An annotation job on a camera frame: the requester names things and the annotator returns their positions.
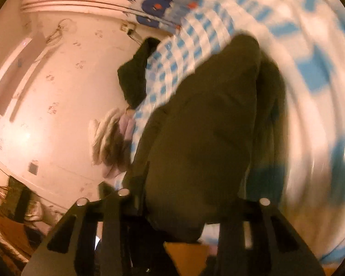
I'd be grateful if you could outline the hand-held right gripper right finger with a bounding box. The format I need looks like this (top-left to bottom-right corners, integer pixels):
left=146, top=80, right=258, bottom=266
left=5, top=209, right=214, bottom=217
left=207, top=197, right=326, bottom=276

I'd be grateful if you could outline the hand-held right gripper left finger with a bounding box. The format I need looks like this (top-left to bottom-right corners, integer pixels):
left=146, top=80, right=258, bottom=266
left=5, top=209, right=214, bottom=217
left=21, top=161, right=161, bottom=276

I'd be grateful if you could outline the olive green jacket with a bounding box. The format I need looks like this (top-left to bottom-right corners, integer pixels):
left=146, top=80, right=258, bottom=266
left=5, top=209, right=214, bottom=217
left=122, top=33, right=288, bottom=243

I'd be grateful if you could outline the fluffy beige blanket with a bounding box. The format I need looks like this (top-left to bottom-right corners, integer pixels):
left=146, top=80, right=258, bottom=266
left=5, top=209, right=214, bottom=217
left=88, top=108, right=127, bottom=167

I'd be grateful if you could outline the pink cloth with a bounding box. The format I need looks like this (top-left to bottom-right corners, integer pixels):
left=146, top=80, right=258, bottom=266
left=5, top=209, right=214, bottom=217
left=102, top=113, right=137, bottom=179

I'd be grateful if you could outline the dark cloth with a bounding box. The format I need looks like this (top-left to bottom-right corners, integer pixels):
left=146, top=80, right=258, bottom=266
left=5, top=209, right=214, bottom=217
left=117, top=37, right=161, bottom=110

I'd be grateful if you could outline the blue white checkered bed sheet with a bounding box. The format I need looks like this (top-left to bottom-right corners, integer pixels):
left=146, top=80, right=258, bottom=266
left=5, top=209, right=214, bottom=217
left=112, top=0, right=345, bottom=265

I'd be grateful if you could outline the whale print blanket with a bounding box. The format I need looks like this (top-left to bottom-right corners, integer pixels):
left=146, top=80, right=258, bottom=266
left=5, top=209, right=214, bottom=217
left=126, top=0, right=211, bottom=36

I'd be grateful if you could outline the white wall socket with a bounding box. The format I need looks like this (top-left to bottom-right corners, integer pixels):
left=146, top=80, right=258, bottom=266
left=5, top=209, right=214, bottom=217
left=120, top=22, right=136, bottom=36

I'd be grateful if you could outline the looped wall cable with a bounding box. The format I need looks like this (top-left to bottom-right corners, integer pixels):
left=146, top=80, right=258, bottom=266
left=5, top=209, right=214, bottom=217
left=44, top=19, right=77, bottom=45

